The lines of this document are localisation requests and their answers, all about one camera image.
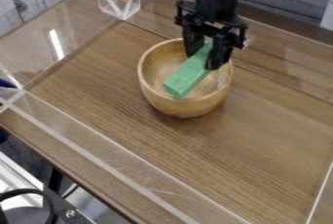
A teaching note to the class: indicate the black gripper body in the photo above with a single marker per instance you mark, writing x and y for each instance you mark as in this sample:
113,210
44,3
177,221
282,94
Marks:
216,17

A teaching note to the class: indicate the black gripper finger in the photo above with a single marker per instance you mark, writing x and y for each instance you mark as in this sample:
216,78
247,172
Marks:
193,38
220,52

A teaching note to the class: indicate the green rectangular block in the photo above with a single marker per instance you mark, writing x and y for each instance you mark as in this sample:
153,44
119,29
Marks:
183,81

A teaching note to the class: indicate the wooden brown bowl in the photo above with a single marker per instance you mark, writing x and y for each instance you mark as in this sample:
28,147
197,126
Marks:
157,64

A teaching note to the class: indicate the black table leg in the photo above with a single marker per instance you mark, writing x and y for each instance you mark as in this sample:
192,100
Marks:
56,181

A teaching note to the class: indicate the clear acrylic enclosure wall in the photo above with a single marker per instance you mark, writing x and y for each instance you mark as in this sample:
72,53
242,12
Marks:
251,164

